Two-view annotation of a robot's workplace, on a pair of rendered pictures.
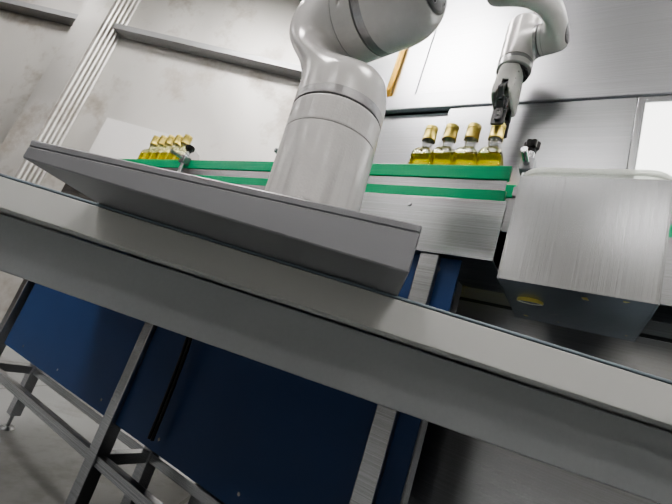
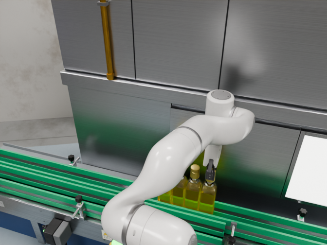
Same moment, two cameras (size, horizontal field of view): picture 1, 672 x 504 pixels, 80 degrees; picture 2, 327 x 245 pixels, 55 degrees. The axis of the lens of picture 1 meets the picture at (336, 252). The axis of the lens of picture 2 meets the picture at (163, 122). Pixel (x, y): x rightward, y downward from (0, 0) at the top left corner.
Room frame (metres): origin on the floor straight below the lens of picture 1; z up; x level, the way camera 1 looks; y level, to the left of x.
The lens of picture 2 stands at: (0.10, 0.12, 2.13)
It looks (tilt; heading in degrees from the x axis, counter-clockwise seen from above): 35 degrees down; 343
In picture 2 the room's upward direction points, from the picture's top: straight up
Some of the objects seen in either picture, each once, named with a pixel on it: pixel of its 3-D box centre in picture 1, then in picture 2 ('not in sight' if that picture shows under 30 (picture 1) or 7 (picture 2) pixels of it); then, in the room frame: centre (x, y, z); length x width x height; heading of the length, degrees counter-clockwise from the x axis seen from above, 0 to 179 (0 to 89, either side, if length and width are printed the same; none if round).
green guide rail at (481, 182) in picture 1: (215, 172); (22, 190); (1.20, 0.44, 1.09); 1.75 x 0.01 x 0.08; 55
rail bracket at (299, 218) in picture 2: not in sight; (299, 218); (0.72, -0.62, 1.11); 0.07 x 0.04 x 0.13; 145
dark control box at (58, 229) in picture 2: not in sight; (57, 233); (1.04, 0.32, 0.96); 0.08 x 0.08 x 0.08; 55
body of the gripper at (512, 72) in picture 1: (508, 89); (214, 147); (0.86, -0.28, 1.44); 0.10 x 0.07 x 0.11; 146
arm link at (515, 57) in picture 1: (514, 69); not in sight; (0.86, -0.28, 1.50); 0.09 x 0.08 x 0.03; 146
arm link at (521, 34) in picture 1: (522, 43); (219, 113); (0.86, -0.29, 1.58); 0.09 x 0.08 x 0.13; 45
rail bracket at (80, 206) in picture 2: not in sight; (78, 212); (0.99, 0.22, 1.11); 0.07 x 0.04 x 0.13; 145
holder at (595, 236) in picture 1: (579, 268); not in sight; (0.57, -0.36, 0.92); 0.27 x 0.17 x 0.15; 145
